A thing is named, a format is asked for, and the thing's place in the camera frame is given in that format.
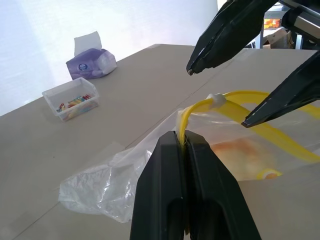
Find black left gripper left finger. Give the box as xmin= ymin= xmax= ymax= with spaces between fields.
xmin=129 ymin=130 xmax=188 ymax=240

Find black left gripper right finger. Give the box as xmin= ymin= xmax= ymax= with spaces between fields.
xmin=185 ymin=131 xmax=262 ymax=240

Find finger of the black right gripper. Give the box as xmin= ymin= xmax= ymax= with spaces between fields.
xmin=186 ymin=0 xmax=280 ymax=76
xmin=241 ymin=50 xmax=320 ymax=129

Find round orange-dusted bread bun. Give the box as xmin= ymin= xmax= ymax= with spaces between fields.
xmin=212 ymin=139 xmax=283 ymax=181

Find clear yellow-zip plastic bag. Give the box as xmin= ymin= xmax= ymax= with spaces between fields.
xmin=57 ymin=90 xmax=320 ymax=224

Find brown cardboard box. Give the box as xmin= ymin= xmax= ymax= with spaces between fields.
xmin=264 ymin=28 xmax=296 ymax=50

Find clear plastic storage bin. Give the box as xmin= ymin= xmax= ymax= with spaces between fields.
xmin=41 ymin=76 xmax=100 ymax=123

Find colourful plastic clips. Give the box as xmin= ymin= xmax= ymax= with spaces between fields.
xmin=56 ymin=93 xmax=92 ymax=118

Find purple tissue box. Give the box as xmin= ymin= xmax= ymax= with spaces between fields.
xmin=65 ymin=31 xmax=118 ymax=80

